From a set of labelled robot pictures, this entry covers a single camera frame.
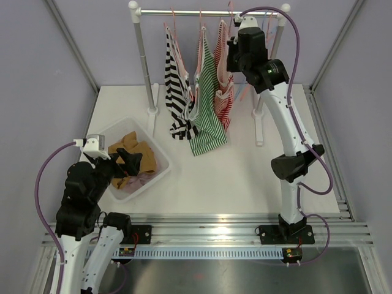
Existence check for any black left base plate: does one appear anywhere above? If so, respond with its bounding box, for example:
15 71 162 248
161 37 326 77
130 225 152 245

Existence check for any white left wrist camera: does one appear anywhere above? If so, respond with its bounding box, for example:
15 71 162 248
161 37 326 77
73 134 110 160

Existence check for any black white striped tank top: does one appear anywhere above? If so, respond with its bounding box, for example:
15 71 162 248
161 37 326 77
163 26 200 141

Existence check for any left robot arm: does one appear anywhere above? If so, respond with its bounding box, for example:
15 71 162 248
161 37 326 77
52 148 143 293

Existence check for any red white striped tank top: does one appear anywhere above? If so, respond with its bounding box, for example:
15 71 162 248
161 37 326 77
214 20 234 131

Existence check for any pink wire hanger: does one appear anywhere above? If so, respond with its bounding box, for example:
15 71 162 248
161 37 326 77
235 15 278 102

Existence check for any aluminium mounting rail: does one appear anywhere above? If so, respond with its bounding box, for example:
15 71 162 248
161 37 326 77
41 213 374 249

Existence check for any white plastic basket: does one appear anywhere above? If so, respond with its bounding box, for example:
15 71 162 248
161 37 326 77
89 116 171 203

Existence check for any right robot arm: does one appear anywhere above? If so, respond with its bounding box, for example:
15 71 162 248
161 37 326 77
227 26 325 244

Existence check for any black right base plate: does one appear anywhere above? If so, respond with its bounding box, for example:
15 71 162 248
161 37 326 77
256 225 315 245

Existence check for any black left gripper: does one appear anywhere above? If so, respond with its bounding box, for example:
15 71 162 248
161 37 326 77
88 147 142 202

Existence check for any green white striped tank top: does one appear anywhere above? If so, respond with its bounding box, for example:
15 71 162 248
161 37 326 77
190 32 227 156

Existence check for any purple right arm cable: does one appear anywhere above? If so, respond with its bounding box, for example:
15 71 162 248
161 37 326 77
237 7 334 264

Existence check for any white slotted cable duct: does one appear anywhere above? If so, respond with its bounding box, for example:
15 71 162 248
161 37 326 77
85 247 285 260

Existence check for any light blue wire hanger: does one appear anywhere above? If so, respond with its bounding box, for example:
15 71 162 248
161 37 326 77
265 10 274 41

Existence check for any pink hanger under black top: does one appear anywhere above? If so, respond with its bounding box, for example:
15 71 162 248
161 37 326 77
164 10 195 104

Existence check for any tan brown tank top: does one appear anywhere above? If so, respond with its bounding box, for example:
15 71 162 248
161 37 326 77
108 131 158 193

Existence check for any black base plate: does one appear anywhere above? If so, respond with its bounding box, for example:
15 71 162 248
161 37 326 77
256 225 315 245
130 225 152 245

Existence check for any pink mauve tank top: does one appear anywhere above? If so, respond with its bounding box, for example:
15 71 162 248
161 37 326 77
122 173 155 194

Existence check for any white clothes rack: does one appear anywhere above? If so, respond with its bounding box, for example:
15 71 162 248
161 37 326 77
127 0 292 147

